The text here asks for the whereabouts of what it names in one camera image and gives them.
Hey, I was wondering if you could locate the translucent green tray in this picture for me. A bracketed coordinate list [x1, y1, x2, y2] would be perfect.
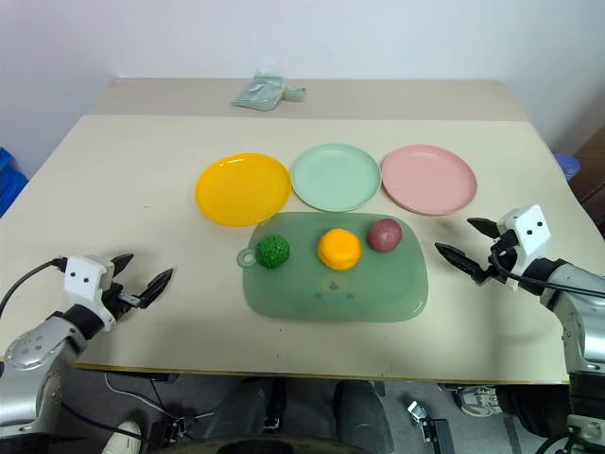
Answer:
[235, 210, 431, 324]

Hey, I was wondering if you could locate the green toy vegetable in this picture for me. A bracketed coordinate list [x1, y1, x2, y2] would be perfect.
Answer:
[254, 233, 291, 271]

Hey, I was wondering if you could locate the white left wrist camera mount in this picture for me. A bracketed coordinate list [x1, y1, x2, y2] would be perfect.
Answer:
[63, 255, 117, 329]

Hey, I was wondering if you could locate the purple fruit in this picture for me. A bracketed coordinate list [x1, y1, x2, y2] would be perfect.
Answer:
[366, 218, 405, 254]

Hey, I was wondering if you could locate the orange fruit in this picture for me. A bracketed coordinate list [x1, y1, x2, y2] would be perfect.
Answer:
[316, 227, 364, 272]

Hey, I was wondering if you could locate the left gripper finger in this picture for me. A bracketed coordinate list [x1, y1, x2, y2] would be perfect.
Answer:
[109, 253, 136, 286]
[138, 267, 175, 310]

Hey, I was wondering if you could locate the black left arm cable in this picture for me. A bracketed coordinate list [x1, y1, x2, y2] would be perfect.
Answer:
[0, 256, 69, 327]

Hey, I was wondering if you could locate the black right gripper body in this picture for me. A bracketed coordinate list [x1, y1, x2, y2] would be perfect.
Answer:
[474, 228, 523, 288]

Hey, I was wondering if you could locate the light green plate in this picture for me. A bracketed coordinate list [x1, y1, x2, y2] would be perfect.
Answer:
[289, 142, 383, 213]

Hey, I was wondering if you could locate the blue plastic crate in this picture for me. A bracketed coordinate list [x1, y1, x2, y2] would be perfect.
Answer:
[0, 146, 29, 219]

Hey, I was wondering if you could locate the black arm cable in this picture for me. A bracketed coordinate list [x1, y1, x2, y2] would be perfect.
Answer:
[489, 246, 605, 299]
[0, 256, 69, 327]

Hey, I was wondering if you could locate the pale green plastic packet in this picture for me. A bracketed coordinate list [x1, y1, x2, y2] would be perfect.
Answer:
[230, 69, 290, 114]

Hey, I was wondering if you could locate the dark rounded leg shape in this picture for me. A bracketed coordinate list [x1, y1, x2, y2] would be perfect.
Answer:
[332, 379, 396, 454]
[202, 375, 287, 454]

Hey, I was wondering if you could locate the black pedal box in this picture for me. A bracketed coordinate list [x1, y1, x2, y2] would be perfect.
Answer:
[149, 414, 198, 442]

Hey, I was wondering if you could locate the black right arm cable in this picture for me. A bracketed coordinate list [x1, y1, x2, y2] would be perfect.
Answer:
[489, 246, 605, 299]

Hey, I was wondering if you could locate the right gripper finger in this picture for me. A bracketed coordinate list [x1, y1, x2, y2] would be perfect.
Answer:
[434, 242, 489, 286]
[466, 217, 501, 241]

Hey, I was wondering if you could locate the pink plate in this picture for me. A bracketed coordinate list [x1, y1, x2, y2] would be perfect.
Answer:
[380, 145, 479, 218]

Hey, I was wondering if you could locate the yellow plate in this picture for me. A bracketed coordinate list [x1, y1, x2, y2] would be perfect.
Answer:
[195, 151, 292, 227]

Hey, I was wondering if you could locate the black floor cable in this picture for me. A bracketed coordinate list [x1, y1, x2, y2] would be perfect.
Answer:
[102, 372, 216, 434]

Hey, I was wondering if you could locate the blue round stool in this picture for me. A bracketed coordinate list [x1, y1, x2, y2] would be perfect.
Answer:
[553, 151, 581, 182]

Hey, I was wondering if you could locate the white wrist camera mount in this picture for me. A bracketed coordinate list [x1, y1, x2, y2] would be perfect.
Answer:
[63, 255, 117, 329]
[497, 204, 554, 290]

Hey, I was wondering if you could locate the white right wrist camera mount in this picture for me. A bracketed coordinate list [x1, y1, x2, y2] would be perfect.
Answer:
[497, 204, 554, 290]

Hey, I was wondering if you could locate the silver metal clamp bracket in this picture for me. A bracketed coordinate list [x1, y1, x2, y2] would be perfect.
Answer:
[405, 399, 456, 454]

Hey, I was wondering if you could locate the white shoe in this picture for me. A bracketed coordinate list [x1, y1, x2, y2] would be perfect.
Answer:
[100, 419, 143, 454]

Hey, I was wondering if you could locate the brown cardboard box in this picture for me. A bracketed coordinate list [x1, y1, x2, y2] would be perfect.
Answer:
[573, 126, 605, 219]

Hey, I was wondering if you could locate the grey white sneaker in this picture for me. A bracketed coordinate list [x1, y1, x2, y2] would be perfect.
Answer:
[455, 384, 503, 418]

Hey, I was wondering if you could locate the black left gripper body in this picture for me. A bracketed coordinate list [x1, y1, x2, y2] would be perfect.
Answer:
[99, 282, 144, 327]

